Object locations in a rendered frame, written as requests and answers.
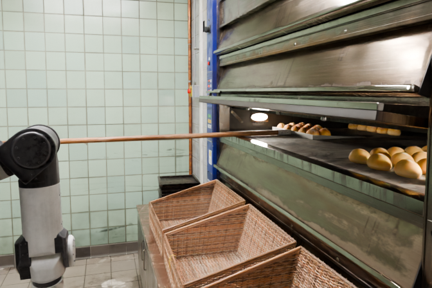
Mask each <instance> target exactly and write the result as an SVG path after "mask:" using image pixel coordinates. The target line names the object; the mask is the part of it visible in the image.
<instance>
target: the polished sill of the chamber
mask: <svg viewBox="0 0 432 288"><path fill-rule="evenodd" d="M221 138H224V139H225V140H228V141H231V142H234V143H236V144H239V145H242V146H243V147H246V148H249V149H251V150H254V151H257V152H259V153H261V154H264V155H267V156H269V157H272V158H275V159H277V160H279V161H282V162H284V163H287V164H290V165H292V166H294V167H297V168H300V169H302V170H305V171H308V172H310V173H312V174H315V175H317V176H320V177H323V178H325V179H328V180H330V181H333V182H335V183H338V184H340V185H343V186H346V187H348V188H351V189H353V190H356V191H358V192H361V193H363V194H366V195H369V196H371V197H374V198H376V199H378V200H381V201H384V202H386V203H389V204H392V205H394V206H396V207H399V208H402V209H404V210H407V211H409V212H411V213H414V214H417V215H420V216H422V217H424V199H425V195H424V194H422V193H418V192H415V191H413V190H408V189H406V188H403V187H400V186H397V185H394V184H390V183H387V182H384V181H381V180H378V179H374V178H372V177H368V176H366V175H363V174H358V173H356V172H353V171H350V170H347V169H344V168H340V167H338V166H334V165H331V164H328V163H324V162H322V161H318V160H316V159H312V158H310V157H306V156H303V155H300V154H297V153H294V152H290V151H288V150H284V149H282V148H278V147H275V146H272V145H268V144H266V143H262V142H260V141H256V140H253V139H250V138H247V137H244V136H237V137H221Z"/></svg>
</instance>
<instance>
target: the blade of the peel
mask: <svg viewBox="0 0 432 288"><path fill-rule="evenodd" d="M275 130H281V128H277V127H273V131H275ZM330 133H331V136H322V135H312V134H306V133H302V132H296V131H291V135H293V136H299V137H302V138H307V139H310V140H325V139H338V138H365V137H364V136H358V135H353V134H346V133H342V132H334V131H330Z"/></svg>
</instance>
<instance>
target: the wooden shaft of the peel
mask: <svg viewBox="0 0 432 288"><path fill-rule="evenodd" d="M266 135H278V130H260V131H243V132H211V133H194V134H162V135H145V136H113V137H95V138H63V139H60V144H72V143H101V142H117V141H147V140H176V139H192V138H221V137H237V136H266Z"/></svg>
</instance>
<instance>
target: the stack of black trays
mask: <svg viewBox="0 0 432 288"><path fill-rule="evenodd" d="M157 178H158V183H159V185H158V186H159V188H158V196H159V197H158V199H159V198H162V197H165V196H168V195H171V194H173V193H177V192H180V191H183V190H186V189H189V188H192V187H194V186H197V185H200V184H201V183H200V181H199V180H198V178H196V176H195V175H166V176H158V177H157Z"/></svg>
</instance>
